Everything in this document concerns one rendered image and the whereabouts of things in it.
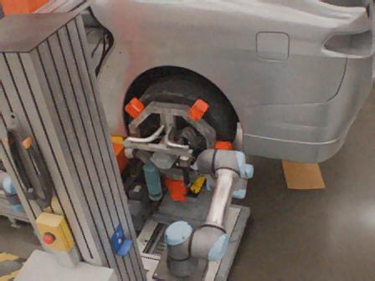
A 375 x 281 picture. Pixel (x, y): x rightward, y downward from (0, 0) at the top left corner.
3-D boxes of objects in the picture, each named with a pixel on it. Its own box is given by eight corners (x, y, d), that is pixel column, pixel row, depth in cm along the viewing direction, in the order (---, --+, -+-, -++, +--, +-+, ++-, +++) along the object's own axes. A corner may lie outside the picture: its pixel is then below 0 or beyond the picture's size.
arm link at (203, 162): (187, 165, 200) (207, 195, 244) (210, 167, 196) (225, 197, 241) (192, 142, 203) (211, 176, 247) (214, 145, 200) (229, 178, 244)
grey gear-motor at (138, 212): (166, 206, 331) (160, 172, 308) (144, 247, 302) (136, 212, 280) (145, 202, 337) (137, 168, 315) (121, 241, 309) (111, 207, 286)
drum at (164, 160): (187, 150, 266) (184, 132, 257) (174, 171, 252) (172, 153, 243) (166, 147, 271) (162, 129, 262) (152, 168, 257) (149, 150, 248)
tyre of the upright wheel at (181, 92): (197, 171, 311) (259, 124, 263) (185, 193, 295) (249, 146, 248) (126, 112, 299) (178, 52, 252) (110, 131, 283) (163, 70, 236)
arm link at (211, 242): (191, 260, 186) (218, 157, 211) (223, 266, 181) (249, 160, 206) (186, 249, 176) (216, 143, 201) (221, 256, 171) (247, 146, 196)
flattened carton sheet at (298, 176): (312, 147, 377) (312, 144, 374) (325, 188, 336) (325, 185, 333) (279, 149, 380) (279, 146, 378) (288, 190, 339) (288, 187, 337)
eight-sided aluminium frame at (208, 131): (218, 180, 272) (214, 107, 237) (216, 186, 268) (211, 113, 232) (142, 166, 291) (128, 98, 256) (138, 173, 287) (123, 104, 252)
